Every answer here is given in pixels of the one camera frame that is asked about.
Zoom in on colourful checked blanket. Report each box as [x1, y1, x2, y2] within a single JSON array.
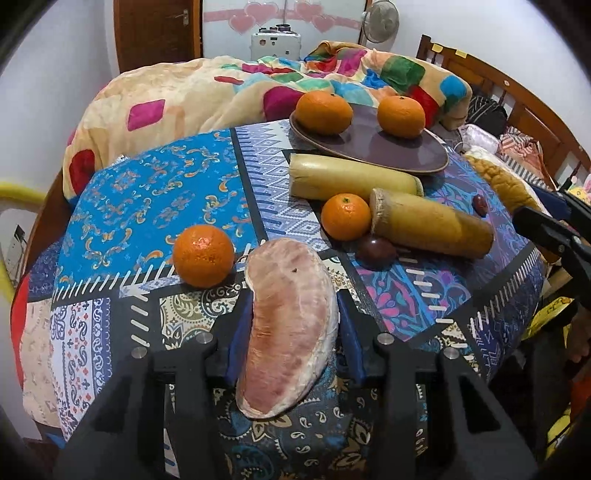
[[62, 41, 474, 206]]

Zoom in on large dark purple plum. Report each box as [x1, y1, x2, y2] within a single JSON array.
[[355, 235, 398, 271]]

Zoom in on pink raw meat slab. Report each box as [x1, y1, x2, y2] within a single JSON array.
[[235, 237, 341, 421]]

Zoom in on pink heart wall decoration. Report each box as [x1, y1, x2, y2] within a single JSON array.
[[203, 0, 362, 34]]

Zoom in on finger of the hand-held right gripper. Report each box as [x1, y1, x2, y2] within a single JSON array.
[[512, 205, 583, 252]]

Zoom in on orange mandarin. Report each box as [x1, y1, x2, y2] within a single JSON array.
[[295, 90, 354, 136], [173, 224, 236, 289], [321, 193, 373, 242], [377, 95, 426, 139]]

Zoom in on white appliance with knobs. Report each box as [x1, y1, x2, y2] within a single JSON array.
[[250, 27, 303, 61]]

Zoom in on black bag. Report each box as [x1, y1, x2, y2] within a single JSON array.
[[466, 97, 509, 138]]

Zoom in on wooden bed headboard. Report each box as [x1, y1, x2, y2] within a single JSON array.
[[416, 34, 591, 178]]

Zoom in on brown wooden door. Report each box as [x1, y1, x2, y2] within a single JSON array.
[[113, 0, 204, 75]]

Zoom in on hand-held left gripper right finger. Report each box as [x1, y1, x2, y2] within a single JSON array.
[[336, 290, 540, 480]]

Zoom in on purple oval plate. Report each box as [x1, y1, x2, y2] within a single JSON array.
[[288, 103, 450, 175]]

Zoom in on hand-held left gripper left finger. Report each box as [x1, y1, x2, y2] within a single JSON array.
[[53, 291, 254, 480]]

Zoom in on pile of clothes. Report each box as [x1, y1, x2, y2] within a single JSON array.
[[455, 122, 591, 195]]

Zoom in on patchwork printed tablecloth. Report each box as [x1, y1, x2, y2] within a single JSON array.
[[11, 119, 546, 480]]

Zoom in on standing fan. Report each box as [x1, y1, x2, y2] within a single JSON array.
[[361, 0, 400, 46]]

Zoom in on yellow ribbed pillow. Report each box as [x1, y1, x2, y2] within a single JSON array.
[[463, 152, 543, 217]]

